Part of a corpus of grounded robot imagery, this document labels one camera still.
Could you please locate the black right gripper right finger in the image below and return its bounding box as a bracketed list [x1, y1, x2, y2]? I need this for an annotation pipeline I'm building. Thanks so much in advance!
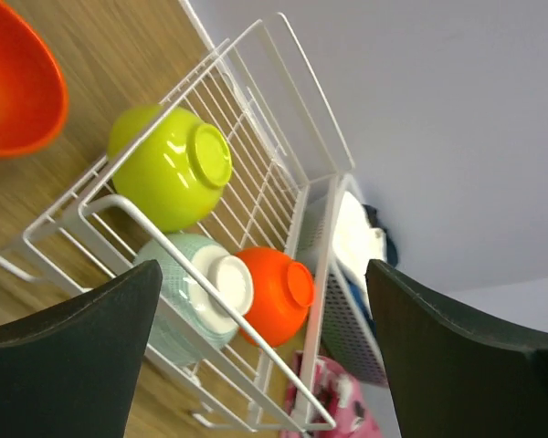
[365, 260, 548, 437]

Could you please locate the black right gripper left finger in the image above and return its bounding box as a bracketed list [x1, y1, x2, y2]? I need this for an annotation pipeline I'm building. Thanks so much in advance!
[0, 261, 163, 437]

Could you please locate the teal checked white bowl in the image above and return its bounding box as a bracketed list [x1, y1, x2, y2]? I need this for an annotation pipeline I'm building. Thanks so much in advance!
[133, 234, 254, 367]

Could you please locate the orange bowl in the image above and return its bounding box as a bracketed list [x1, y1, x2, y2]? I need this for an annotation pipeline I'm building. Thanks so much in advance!
[236, 246, 315, 348]
[0, 1, 69, 158]

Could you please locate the lime green bowl front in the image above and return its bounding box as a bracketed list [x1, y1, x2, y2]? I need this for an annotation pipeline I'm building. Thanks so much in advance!
[112, 107, 233, 233]

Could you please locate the pink camouflage bag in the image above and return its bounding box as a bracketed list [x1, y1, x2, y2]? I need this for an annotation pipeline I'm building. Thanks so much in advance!
[279, 356, 383, 438]

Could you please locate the grey perforated laundry basket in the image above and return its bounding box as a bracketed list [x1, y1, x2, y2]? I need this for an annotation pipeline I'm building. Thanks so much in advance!
[296, 174, 388, 387]

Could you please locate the dark blue cloth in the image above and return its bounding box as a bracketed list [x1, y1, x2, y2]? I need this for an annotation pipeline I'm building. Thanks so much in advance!
[364, 204, 399, 267]

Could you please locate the white folded towel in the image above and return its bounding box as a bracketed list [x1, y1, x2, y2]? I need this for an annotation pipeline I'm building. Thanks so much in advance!
[332, 191, 384, 288]

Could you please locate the white wire dish rack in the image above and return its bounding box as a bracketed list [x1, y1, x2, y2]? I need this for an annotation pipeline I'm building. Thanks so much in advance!
[0, 13, 350, 433]

